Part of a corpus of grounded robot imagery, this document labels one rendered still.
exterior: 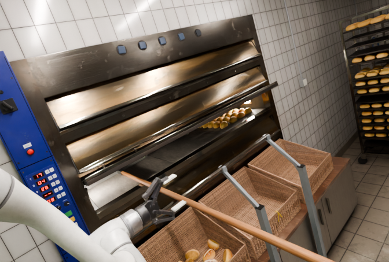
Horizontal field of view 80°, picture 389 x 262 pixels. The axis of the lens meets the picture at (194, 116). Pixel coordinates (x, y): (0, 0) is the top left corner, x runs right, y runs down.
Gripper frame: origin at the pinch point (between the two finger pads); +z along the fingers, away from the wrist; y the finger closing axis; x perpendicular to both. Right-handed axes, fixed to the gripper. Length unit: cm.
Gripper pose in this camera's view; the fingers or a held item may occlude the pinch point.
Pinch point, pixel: (178, 189)
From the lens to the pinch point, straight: 108.9
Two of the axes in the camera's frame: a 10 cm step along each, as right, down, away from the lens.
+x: 6.1, -0.3, -7.9
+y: 3.1, 9.3, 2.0
